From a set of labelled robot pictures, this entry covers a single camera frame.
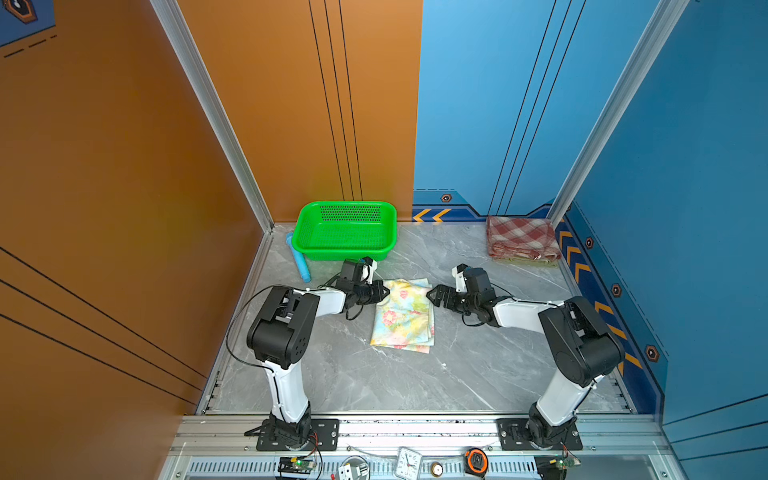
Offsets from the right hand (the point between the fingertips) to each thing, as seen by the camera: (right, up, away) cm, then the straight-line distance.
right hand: (434, 298), depth 95 cm
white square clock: (-10, -34, -27) cm, 44 cm away
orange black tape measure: (+6, -32, -28) cm, 43 cm away
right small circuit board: (+27, -34, -26) cm, 51 cm away
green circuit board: (-35, -35, -25) cm, 56 cm away
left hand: (-14, +3, +2) cm, 15 cm away
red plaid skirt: (+36, +20, +14) cm, 43 cm away
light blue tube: (-47, +12, +11) cm, 50 cm away
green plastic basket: (-35, +23, +20) cm, 47 cm away
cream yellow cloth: (-10, -5, -4) cm, 12 cm away
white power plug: (-21, -31, -32) cm, 49 cm away
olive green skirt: (+39, +12, +10) cm, 41 cm away
